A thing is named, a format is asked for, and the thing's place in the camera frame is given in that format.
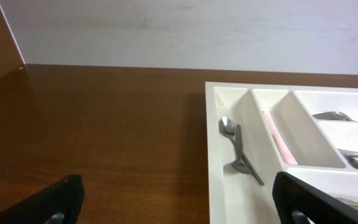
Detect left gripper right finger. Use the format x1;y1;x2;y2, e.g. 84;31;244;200
272;172;358;224

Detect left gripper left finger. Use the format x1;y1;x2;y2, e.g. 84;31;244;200
0;174;85;223

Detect white plastic knife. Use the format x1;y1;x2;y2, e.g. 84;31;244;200
262;110;298;165

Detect small metal spoon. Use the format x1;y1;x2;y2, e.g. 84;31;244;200
231;124;251;174
218;116;265;186

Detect white cutlery tray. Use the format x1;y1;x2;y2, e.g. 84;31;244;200
205;82;358;223

